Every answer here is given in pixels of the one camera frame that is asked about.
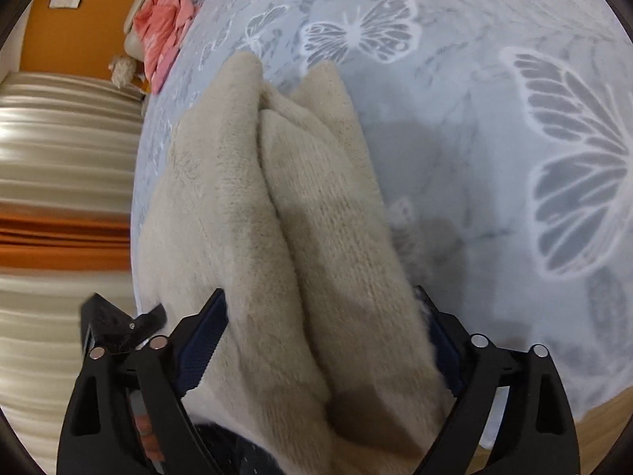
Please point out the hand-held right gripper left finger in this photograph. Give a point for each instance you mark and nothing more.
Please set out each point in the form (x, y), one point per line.
(200, 351)

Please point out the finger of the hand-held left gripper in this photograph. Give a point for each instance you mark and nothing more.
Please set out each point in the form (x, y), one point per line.
(111, 321)

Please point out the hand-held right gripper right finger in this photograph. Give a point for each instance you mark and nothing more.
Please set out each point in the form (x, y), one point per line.
(437, 341)

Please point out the beige sweater with black hearts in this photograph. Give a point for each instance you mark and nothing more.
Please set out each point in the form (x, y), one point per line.
(222, 208)

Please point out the person's left hand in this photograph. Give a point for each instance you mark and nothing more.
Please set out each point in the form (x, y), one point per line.
(147, 435)

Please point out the orange curtain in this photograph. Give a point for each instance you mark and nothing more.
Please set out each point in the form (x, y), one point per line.
(59, 242)

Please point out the person's dark sparkly pants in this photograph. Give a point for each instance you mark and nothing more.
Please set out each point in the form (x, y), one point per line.
(217, 450)

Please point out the bed with butterfly print sheet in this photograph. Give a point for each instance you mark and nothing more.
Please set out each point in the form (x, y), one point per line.
(470, 109)

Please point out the white fluffy lamp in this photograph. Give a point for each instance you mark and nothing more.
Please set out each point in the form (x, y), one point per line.
(122, 70)

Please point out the beige leather headboard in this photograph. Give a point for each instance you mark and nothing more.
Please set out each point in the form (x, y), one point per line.
(132, 42)

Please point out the pink blanket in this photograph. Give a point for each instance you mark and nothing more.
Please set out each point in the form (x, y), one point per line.
(165, 24)

